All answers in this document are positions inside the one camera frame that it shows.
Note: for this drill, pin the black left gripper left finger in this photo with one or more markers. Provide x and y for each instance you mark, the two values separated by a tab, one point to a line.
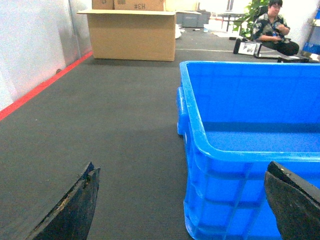
71	218

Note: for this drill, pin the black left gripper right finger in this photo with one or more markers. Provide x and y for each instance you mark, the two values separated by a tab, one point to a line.
294	201

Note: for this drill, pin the large blue plastic crate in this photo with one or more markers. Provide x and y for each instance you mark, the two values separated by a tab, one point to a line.
235	118

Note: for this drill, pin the large open cardboard box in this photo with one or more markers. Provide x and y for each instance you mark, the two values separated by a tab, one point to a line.
132	34

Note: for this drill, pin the small cardboard box behind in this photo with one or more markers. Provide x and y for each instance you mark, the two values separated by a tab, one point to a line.
102	4

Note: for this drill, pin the cardboard box marked H3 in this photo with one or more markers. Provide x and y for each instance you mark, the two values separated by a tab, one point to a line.
140	5

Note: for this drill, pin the red floor tape strip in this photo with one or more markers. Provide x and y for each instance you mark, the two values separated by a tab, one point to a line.
42	86

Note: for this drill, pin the black framed white board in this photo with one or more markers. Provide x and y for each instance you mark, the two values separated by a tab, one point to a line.
246	47

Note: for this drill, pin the seated person in patterned shirt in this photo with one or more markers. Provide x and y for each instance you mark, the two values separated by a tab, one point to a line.
271	29

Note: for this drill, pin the green potted plant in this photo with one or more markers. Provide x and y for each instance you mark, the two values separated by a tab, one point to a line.
244	24

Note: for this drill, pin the grey plastic storage bin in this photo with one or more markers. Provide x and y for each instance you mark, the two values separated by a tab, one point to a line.
192	19

